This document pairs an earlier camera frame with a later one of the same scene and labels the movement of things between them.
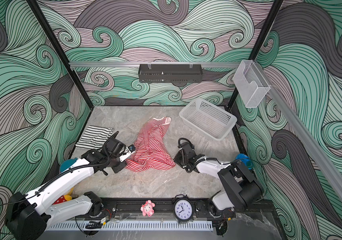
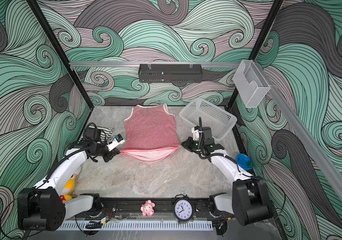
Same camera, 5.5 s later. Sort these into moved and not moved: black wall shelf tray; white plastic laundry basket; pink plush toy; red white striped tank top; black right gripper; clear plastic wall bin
Moved: red white striped tank top; black right gripper
Not moved: pink plush toy; clear plastic wall bin; black wall shelf tray; white plastic laundry basket
